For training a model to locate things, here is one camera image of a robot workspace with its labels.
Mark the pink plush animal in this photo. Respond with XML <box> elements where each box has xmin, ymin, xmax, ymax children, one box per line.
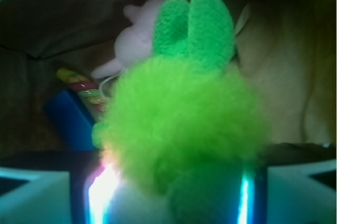
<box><xmin>91</xmin><ymin>0</ymin><xmax>166</xmax><ymax>79</ymax></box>

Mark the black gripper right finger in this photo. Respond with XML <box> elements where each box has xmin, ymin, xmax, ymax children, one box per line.
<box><xmin>236</xmin><ymin>159</ymin><xmax>336</xmax><ymax>223</ymax></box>

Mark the brown paper bag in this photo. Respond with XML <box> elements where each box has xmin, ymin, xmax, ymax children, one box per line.
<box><xmin>1</xmin><ymin>0</ymin><xmax>336</xmax><ymax>156</ymax></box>

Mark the multicoloured rope toy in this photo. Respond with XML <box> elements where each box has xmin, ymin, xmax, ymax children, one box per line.
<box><xmin>56</xmin><ymin>67</ymin><xmax>105</xmax><ymax>112</ymax></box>

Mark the blue rectangular block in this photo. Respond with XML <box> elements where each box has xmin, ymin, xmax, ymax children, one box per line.
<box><xmin>43</xmin><ymin>89</ymin><xmax>96</xmax><ymax>151</ymax></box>

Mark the green plush animal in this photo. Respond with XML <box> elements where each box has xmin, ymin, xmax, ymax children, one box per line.
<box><xmin>93</xmin><ymin>0</ymin><xmax>270</xmax><ymax>223</ymax></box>

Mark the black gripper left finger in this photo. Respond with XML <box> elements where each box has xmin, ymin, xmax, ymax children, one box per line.
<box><xmin>1</xmin><ymin>165</ymin><xmax>120</xmax><ymax>223</ymax></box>

